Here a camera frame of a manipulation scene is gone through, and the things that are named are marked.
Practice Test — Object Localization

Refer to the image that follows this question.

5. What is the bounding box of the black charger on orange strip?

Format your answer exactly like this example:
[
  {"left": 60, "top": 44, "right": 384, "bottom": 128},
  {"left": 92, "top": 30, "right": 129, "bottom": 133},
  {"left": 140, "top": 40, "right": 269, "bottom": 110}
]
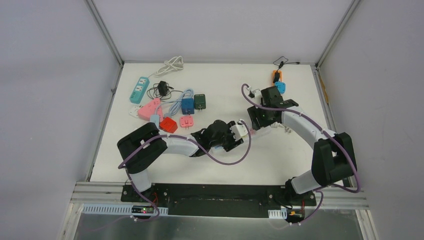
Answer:
[{"left": 272, "top": 72, "right": 280, "bottom": 84}]

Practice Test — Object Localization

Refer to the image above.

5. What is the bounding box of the light blue power strip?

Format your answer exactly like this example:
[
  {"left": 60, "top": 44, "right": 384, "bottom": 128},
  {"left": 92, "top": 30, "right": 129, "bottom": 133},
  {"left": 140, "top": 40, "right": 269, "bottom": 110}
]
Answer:
[{"left": 149, "top": 114, "right": 161, "bottom": 127}]

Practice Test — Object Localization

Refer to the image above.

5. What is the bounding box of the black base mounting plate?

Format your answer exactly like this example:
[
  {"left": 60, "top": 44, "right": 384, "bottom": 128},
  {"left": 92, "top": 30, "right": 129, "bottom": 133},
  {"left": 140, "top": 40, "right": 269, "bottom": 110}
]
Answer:
[{"left": 120, "top": 183, "right": 317, "bottom": 218}]

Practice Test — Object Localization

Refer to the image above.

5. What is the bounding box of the pink square plug adapter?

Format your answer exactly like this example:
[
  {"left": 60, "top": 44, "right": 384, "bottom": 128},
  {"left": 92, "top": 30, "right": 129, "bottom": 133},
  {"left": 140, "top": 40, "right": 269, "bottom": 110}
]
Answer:
[{"left": 179, "top": 115, "right": 194, "bottom": 129}]

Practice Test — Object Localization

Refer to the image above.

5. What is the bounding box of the blue cube adapter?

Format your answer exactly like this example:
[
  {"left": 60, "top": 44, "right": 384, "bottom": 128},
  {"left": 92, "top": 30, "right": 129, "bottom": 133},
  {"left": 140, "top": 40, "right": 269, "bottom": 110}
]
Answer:
[{"left": 181, "top": 98, "right": 195, "bottom": 115}]

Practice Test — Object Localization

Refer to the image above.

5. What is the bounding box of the white coiled cable top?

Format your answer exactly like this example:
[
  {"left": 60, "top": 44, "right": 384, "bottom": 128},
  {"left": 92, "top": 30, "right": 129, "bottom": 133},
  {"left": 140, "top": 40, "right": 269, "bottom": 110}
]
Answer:
[{"left": 147, "top": 55, "right": 184, "bottom": 79}]

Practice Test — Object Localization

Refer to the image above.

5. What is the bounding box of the red cube adapter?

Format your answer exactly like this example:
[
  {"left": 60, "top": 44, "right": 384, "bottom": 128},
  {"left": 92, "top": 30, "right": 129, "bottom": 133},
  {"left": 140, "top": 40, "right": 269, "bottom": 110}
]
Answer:
[{"left": 159, "top": 117, "right": 178, "bottom": 133}]

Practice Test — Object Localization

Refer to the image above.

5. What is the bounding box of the orange power strip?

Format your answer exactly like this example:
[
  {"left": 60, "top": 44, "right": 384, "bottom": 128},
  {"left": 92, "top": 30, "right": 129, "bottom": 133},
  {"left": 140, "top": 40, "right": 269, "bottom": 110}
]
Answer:
[{"left": 271, "top": 70, "right": 283, "bottom": 85}]

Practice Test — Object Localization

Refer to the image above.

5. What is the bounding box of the black power adapter with cable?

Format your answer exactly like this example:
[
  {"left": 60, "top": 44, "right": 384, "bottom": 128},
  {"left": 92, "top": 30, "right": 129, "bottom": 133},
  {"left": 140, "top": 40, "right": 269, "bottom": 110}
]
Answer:
[{"left": 146, "top": 80, "right": 182, "bottom": 101}]

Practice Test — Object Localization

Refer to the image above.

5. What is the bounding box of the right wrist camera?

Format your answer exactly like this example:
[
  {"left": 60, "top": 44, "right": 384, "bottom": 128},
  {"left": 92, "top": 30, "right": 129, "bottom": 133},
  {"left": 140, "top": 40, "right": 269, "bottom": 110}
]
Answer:
[{"left": 248, "top": 89, "right": 262, "bottom": 100}]

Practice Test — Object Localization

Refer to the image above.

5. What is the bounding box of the light blue coiled cable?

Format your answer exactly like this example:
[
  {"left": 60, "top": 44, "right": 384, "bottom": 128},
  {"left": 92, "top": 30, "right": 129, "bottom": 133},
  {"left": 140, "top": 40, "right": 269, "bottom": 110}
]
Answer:
[{"left": 153, "top": 88, "right": 195, "bottom": 117}]

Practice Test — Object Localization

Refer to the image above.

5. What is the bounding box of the white long power strip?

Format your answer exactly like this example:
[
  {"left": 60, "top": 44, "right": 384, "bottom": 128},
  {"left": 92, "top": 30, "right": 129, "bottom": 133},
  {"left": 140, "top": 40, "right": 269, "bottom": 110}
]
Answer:
[{"left": 211, "top": 122, "right": 292, "bottom": 155}]

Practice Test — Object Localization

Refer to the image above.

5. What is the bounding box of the light blue square adapter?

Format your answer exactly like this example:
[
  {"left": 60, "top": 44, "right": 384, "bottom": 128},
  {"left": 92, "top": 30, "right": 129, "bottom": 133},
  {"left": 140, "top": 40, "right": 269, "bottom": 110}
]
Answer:
[{"left": 274, "top": 81, "right": 286, "bottom": 95}]

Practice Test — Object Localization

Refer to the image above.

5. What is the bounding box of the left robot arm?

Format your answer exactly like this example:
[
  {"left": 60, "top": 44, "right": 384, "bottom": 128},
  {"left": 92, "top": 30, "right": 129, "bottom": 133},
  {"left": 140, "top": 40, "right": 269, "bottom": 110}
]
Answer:
[{"left": 117, "top": 119, "right": 252, "bottom": 203}]

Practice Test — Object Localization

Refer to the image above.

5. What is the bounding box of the dark green cube adapter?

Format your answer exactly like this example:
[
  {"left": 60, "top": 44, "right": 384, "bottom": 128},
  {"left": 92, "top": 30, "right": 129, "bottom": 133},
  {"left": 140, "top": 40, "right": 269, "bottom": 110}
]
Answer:
[{"left": 193, "top": 94, "right": 206, "bottom": 110}]

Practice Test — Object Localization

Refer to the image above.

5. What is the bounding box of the teal power strip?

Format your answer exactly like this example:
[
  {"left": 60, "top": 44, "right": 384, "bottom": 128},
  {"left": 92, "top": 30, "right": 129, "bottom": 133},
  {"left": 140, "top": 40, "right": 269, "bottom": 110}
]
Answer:
[{"left": 129, "top": 76, "right": 150, "bottom": 104}]

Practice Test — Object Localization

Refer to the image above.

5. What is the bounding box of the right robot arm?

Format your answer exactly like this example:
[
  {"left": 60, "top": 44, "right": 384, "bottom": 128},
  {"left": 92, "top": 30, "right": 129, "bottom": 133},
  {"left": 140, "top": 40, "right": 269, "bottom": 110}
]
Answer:
[{"left": 241, "top": 84, "right": 361, "bottom": 205}]

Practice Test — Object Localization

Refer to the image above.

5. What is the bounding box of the pink triangular power strip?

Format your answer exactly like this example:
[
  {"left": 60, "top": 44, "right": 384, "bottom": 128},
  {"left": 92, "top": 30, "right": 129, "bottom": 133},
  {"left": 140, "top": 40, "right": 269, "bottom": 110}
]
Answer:
[{"left": 137, "top": 97, "right": 164, "bottom": 122}]

